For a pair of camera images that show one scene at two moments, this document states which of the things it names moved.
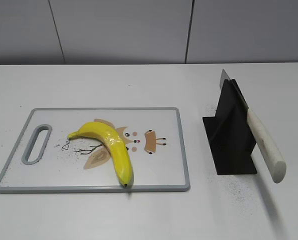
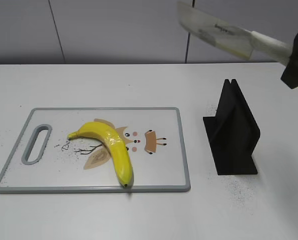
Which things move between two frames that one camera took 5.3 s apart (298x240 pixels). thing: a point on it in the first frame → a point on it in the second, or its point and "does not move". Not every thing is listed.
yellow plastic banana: [105, 134] does not move
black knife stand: [230, 135] does not move
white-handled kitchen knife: [271, 158] → [232, 37]
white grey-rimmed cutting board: [60, 164] does not move
